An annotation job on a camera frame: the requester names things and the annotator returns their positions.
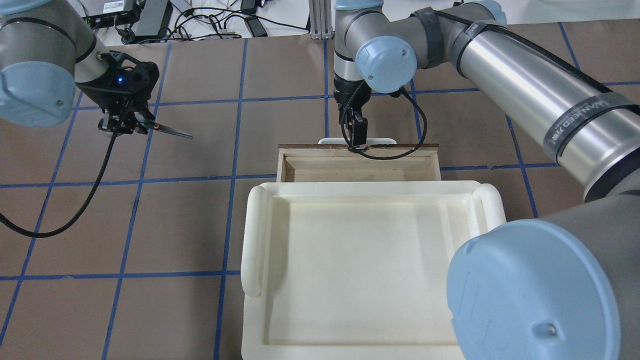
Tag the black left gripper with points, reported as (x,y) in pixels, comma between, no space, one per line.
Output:
(95,96)

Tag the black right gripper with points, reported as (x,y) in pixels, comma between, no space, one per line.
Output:
(345,95)

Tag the grey orange scissors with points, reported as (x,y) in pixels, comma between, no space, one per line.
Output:
(170,130)

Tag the light wood drawer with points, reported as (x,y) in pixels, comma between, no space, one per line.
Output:
(335,163)

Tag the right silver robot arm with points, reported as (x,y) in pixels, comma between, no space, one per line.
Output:
(564,286)

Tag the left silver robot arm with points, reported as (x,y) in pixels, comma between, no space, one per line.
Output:
(48,52)

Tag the black electronics box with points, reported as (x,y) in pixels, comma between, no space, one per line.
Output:
(107,13)

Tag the cream plastic tray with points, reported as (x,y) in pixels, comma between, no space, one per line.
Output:
(356,270)

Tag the aluminium frame post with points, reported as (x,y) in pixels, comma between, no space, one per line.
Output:
(320,19)

